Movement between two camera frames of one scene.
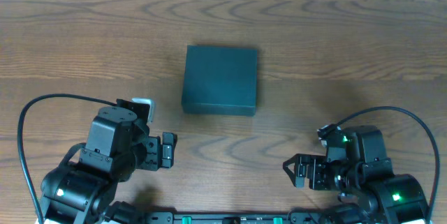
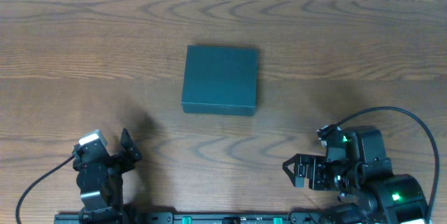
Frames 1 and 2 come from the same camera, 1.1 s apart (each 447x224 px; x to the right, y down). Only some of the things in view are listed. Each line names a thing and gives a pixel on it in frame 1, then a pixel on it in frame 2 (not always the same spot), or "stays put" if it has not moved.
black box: (220, 80) stays put
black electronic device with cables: (294, 218) stays put
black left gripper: (154, 152) → (116, 159)
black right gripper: (315, 172) stays put
